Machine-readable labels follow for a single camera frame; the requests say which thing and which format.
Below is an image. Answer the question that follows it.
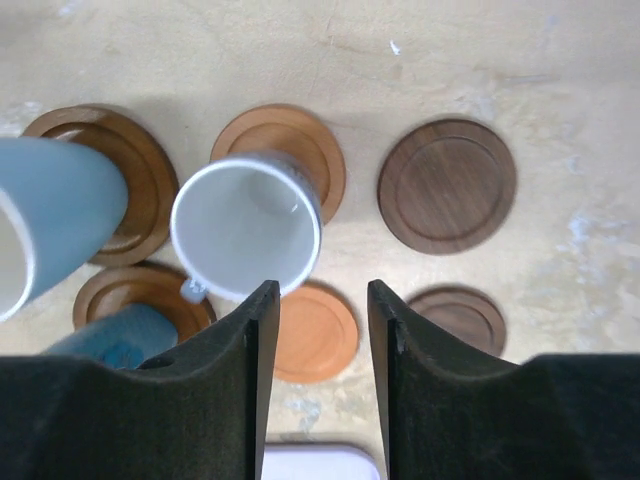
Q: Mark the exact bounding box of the lavender plastic tray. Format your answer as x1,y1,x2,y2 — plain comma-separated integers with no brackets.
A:
261,443,381,480

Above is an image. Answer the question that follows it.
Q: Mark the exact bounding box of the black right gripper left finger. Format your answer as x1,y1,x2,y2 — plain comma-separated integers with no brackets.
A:
1,281,280,479

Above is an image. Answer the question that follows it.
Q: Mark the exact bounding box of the ringed brown wooden coaster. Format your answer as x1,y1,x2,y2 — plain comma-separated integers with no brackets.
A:
23,104,179,267

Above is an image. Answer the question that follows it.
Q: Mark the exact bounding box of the large light blue mug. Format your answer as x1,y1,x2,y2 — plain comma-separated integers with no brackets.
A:
1,137,128,320

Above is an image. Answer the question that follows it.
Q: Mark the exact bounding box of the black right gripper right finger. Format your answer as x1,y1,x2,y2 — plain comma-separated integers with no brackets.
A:
367,280,639,479

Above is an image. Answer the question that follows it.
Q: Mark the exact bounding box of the light wooden coaster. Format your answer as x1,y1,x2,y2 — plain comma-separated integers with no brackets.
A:
210,104,346,223
274,282,360,384

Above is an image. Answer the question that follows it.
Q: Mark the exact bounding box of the white mug grey-blue handle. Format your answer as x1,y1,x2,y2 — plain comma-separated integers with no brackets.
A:
170,150,323,303

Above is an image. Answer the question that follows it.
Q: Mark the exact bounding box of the dark walnut coaster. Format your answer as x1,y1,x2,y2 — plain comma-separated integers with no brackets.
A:
377,118,518,255
407,284,507,357

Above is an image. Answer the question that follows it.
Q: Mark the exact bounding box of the white mug blue handle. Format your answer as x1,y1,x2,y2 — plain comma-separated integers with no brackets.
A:
43,304,179,369

